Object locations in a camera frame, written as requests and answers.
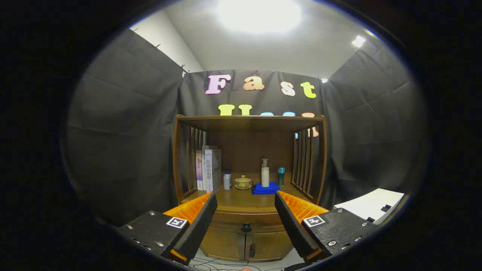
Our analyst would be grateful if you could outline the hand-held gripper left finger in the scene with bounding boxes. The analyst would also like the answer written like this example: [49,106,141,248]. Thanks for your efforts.
[119,191,218,266]

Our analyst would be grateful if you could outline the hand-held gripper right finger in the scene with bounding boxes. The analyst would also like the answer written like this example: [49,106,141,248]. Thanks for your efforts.
[274,190,377,264]

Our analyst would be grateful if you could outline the wooden countertop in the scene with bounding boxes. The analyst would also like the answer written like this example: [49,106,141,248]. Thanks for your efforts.
[182,172,316,214]

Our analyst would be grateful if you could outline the wooden cabinet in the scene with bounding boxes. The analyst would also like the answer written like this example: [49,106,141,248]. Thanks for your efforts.
[172,114,327,262]

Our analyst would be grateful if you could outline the blue folded cloth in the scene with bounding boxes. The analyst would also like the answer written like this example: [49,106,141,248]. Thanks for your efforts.
[252,182,281,195]

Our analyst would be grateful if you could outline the book with purple spine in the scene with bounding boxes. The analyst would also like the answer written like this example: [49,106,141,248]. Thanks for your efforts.
[195,150,204,191]

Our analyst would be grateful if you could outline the white book with grey pattern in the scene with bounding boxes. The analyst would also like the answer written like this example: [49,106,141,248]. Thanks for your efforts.
[202,145,223,193]

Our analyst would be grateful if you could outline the large ceiling light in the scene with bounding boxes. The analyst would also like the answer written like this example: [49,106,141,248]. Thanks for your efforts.
[217,0,302,33]

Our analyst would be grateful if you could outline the wooden cabinet door black handle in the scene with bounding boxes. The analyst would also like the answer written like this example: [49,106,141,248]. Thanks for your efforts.
[245,230,294,262]

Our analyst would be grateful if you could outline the black floor cables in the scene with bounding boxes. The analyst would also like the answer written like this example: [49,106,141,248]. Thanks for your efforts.
[188,256,302,271]

